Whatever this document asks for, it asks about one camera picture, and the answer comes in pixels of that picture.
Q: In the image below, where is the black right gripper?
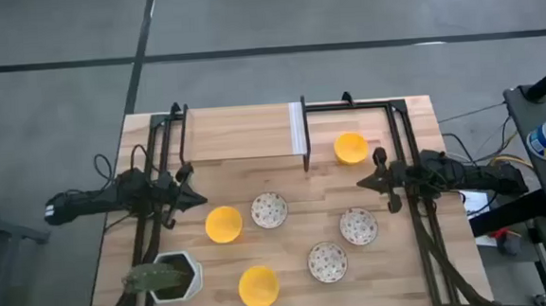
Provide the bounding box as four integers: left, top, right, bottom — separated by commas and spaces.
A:
354, 145, 405, 217

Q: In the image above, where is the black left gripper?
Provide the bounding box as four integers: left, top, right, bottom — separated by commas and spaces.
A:
156, 161, 211, 231

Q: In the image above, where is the yellow mini bowl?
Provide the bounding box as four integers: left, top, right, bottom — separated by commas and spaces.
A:
203, 205, 246, 245
236, 263, 282, 306
332, 130, 371, 167

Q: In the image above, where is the white hexagonal plant pot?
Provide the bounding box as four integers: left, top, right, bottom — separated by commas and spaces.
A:
146, 249, 206, 305

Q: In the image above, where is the green cactus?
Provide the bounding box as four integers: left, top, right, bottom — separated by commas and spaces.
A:
120, 260, 192, 295

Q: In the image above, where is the white paper sheet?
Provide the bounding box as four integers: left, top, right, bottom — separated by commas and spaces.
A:
459, 189, 493, 221

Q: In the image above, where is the black flat platform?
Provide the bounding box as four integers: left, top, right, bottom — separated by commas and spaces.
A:
467, 188, 546, 238

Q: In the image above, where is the red grey small tool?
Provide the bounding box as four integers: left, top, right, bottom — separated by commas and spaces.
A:
490, 226, 523, 258

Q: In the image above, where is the grey cart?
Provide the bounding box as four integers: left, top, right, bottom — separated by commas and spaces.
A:
502, 82, 546, 225

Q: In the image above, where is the black aluminium rig frame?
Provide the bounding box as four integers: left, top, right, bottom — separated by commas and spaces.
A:
108, 84, 459, 306

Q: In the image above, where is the black cable bundle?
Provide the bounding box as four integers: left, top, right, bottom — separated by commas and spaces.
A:
82, 211, 171, 306
410, 194, 498, 306

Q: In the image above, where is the thin grey cable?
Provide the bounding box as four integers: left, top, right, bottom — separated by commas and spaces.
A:
435, 101, 509, 125

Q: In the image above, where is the yellow cable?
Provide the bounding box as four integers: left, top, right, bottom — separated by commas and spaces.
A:
489, 154, 522, 170

